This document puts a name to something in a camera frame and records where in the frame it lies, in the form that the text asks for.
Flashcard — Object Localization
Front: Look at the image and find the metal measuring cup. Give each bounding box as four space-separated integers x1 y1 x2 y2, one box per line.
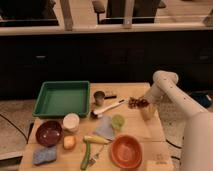
93 91 117 106

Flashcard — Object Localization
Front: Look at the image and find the white round container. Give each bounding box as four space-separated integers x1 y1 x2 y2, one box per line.
63 113 80 132

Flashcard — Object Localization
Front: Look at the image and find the green plastic tray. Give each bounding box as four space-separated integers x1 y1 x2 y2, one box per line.
33 81 90 118

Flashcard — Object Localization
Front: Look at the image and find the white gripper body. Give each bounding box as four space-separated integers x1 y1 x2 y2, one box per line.
143 84 164 104

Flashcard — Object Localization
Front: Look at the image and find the orange red bowl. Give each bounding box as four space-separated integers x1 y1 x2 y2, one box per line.
109 134 142 169

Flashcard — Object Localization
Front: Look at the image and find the grey blue cloth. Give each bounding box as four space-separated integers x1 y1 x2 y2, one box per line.
94 116 115 140

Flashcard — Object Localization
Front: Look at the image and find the yellow orange fruit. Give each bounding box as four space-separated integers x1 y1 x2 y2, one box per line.
63 136 76 150

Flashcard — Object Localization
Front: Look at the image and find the dark red grape bunch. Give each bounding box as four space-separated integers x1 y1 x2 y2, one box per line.
128 97 149 108

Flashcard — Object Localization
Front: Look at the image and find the dark maroon bowl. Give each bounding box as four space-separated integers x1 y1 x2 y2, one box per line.
35 120 62 147

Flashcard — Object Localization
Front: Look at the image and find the metal fork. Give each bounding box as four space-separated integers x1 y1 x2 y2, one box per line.
89 145 106 167

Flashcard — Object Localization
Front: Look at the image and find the white handled dish brush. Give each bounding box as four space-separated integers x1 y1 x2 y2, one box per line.
90 100 125 119

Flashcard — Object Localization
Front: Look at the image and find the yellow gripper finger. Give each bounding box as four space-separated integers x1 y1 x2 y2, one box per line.
140 104 156 120

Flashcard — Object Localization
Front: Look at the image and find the green cucumber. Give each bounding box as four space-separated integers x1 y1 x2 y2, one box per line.
80 141 91 171

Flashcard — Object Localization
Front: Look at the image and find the black cable left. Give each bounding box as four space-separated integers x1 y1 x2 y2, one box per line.
0 113 29 145

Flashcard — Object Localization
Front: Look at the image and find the blue sponge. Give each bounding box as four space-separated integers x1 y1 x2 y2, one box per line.
33 146 57 165

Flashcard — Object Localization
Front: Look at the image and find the light green cup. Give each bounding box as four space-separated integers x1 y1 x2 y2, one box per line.
111 115 125 131

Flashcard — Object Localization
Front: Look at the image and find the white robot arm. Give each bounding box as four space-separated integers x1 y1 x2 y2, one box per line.
143 70 213 171

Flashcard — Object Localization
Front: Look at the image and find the dark office chair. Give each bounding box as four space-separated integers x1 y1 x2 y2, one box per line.
92 0 166 25

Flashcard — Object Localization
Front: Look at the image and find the dark cabinet counter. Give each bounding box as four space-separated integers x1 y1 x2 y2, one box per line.
0 31 213 99

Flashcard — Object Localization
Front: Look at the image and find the black cable on floor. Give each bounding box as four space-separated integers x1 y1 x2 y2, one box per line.
165 138 183 150

